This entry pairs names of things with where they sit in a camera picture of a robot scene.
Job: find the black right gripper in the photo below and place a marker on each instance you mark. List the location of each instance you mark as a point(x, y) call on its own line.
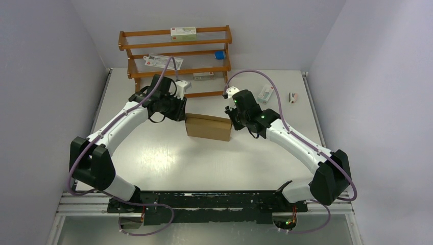
point(236, 125)

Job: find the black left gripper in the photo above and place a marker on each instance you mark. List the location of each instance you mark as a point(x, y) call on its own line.
point(179, 114)

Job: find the brown cardboard box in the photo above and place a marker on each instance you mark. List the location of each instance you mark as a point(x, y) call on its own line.
point(208, 127)

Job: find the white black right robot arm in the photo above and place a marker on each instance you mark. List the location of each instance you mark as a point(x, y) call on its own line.
point(329, 169)

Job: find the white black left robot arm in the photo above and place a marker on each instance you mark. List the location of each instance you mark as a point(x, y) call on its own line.
point(90, 157)

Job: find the small grey box lower shelf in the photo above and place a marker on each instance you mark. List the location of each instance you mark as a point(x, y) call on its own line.
point(203, 76)

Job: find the white green box top shelf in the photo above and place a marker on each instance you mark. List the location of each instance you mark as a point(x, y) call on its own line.
point(179, 34)

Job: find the white teal small carton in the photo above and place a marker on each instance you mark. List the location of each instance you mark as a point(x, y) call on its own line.
point(265, 94)

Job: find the clear plastic blister pack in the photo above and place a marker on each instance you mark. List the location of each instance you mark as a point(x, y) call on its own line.
point(159, 61)

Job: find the small pink stapler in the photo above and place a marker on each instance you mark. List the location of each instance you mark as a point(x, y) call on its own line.
point(292, 97)

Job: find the orange wooden shelf rack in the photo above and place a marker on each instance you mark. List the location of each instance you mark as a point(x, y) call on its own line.
point(197, 55)

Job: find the blue white small roll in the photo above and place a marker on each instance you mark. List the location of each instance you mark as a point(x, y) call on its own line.
point(220, 55)

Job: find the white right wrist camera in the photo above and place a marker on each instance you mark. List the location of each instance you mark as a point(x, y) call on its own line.
point(229, 96)

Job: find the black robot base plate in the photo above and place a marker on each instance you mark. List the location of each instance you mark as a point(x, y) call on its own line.
point(210, 206)

